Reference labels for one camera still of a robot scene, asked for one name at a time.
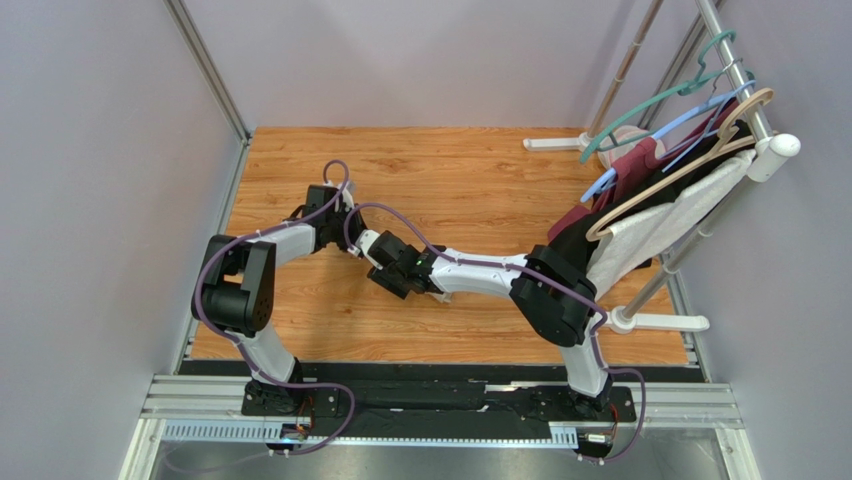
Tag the white towel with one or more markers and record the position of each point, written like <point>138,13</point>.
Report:
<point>643,235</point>

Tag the green clothes hanger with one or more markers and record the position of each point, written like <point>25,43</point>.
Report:
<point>683,89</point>

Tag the pink white garment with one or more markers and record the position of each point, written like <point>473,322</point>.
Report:
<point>620,142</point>

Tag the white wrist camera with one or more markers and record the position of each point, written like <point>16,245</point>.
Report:
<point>362,245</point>
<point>346,201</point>

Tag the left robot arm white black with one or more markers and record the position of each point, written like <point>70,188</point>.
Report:
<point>235,291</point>

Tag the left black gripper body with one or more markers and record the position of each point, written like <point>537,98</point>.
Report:
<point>337,221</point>

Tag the beige linen napkin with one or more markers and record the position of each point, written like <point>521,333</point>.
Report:
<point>443,298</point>

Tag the aluminium frame rail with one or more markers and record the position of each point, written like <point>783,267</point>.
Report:
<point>687,428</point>

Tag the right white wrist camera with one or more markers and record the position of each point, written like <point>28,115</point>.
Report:
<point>362,245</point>

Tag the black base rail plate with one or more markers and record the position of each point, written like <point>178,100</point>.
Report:
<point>430,401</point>

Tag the black garment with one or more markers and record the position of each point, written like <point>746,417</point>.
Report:
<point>572,244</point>

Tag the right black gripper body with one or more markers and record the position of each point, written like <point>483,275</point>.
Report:
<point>399,281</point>

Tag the maroon garment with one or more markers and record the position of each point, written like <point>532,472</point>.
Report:
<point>641,164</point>

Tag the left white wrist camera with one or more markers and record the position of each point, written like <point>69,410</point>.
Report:
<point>346,201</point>

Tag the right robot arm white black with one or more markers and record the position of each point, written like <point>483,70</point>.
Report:
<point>553,296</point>

